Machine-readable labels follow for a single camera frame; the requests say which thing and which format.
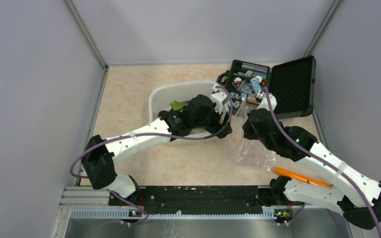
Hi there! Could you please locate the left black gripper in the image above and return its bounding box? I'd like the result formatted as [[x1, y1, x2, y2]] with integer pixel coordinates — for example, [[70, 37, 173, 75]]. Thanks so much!
[[192, 104, 232, 139]]

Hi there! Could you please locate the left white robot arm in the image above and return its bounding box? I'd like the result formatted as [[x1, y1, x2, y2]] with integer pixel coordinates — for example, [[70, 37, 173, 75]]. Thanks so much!
[[79, 91, 233, 205]]

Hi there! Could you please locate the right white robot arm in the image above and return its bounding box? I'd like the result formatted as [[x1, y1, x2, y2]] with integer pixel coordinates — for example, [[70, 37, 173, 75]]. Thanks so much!
[[242, 109, 381, 230]]

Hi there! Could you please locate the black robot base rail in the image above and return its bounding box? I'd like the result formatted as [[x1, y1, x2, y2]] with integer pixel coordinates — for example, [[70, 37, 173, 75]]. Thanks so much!
[[127, 185, 290, 215]]

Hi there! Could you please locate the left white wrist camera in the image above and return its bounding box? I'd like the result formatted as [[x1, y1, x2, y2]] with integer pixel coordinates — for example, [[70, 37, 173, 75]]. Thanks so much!
[[209, 85, 230, 115]]

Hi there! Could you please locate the black poker chip case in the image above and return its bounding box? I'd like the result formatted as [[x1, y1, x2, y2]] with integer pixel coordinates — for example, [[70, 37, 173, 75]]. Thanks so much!
[[216, 56, 316, 119]]

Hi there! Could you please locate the clear zip top bag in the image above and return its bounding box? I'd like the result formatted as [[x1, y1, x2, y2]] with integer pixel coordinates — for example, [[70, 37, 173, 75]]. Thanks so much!
[[227, 100, 276, 172]]

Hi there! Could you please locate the white plastic tub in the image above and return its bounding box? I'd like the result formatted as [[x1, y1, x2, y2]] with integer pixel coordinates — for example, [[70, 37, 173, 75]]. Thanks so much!
[[148, 80, 230, 146]]

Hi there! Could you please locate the orange marker pen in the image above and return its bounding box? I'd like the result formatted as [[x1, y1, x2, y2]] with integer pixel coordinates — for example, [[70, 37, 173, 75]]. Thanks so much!
[[273, 167, 332, 187]]

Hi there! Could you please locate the green toy leaf vegetable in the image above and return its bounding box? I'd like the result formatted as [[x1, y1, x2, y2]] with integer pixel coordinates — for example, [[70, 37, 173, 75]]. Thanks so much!
[[170, 101, 188, 112]]

